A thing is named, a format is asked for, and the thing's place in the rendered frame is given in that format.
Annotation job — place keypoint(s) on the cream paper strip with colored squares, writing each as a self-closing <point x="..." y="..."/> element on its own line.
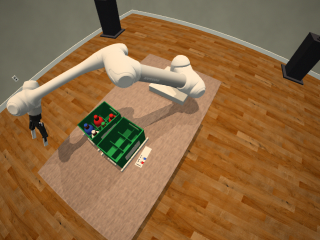
<point x="143" y="157"/>

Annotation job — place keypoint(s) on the green crate with dividers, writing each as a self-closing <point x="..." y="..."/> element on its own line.
<point x="121" y="142"/>
<point x="104" y="112"/>

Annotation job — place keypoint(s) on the red bottle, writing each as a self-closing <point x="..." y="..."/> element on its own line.
<point x="111" y="116"/>
<point x="98" y="120"/>

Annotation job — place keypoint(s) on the cream bottle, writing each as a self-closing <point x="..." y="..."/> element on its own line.
<point x="94" y="133"/>

